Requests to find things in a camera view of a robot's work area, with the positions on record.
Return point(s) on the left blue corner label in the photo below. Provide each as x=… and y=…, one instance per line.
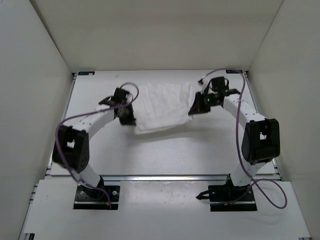
x=86, y=73

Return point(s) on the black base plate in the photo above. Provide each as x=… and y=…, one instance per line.
x=229, y=198
x=87, y=199

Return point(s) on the blue corner label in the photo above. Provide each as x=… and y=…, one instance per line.
x=86, y=73
x=232, y=71

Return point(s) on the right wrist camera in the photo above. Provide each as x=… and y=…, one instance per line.
x=232, y=92

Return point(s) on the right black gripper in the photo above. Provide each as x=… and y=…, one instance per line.
x=198, y=107

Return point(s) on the white skirt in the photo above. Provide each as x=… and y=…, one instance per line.
x=160, y=107

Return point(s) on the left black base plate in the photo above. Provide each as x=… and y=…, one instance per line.
x=87, y=199

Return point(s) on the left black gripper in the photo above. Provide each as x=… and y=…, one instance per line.
x=130, y=120

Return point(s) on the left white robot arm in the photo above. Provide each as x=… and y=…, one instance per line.
x=73, y=134

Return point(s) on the right blue corner label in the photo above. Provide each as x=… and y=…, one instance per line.
x=232, y=71

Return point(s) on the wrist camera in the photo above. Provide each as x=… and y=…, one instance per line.
x=232, y=92
x=107, y=101

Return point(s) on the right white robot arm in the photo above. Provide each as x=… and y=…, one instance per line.
x=261, y=137

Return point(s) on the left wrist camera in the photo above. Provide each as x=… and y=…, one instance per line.
x=107, y=101

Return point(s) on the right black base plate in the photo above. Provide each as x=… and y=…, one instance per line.
x=229, y=198

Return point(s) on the aluminium front rail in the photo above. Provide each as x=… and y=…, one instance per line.
x=169, y=178

